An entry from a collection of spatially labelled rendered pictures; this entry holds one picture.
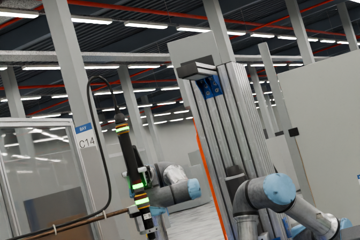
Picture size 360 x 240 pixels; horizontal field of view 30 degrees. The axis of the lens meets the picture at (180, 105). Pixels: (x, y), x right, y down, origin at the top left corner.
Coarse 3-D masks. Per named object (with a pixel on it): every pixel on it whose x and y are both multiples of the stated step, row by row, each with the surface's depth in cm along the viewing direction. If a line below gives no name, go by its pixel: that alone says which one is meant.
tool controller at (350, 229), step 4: (344, 228) 244; (348, 228) 243; (352, 228) 242; (356, 228) 241; (340, 232) 243; (344, 232) 240; (348, 232) 239; (352, 232) 238; (356, 232) 237; (344, 236) 237; (348, 236) 236; (352, 236) 235; (356, 236) 234
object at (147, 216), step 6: (114, 108) 225; (120, 114) 224; (120, 120) 223; (144, 210) 220; (144, 216) 220; (150, 216) 221; (144, 222) 220; (150, 222) 220; (150, 228) 220; (150, 234) 220
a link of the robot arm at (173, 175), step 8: (160, 168) 285; (168, 168) 281; (176, 168) 279; (168, 176) 274; (176, 176) 263; (184, 176) 262; (168, 184) 282; (176, 184) 250; (184, 184) 249; (192, 184) 249; (176, 192) 248; (184, 192) 248; (192, 192) 248; (200, 192) 249; (176, 200) 248; (184, 200) 249
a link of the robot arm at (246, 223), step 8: (240, 192) 251; (240, 200) 250; (232, 208) 254; (240, 208) 251; (248, 208) 250; (240, 216) 250; (248, 216) 250; (256, 216) 251; (240, 224) 250; (248, 224) 249; (256, 224) 252; (240, 232) 250; (248, 232) 249; (256, 232) 250
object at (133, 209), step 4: (128, 208) 219; (132, 208) 219; (136, 208) 220; (128, 212) 220; (132, 212) 219; (136, 212) 219; (140, 212) 219; (132, 216) 219; (136, 216) 219; (140, 216) 220; (136, 220) 220; (140, 220) 219; (136, 224) 221; (140, 224) 219; (140, 228) 219; (144, 228) 219; (152, 228) 218; (156, 228) 219; (160, 228) 221; (140, 232) 220; (144, 232) 218; (148, 232) 218
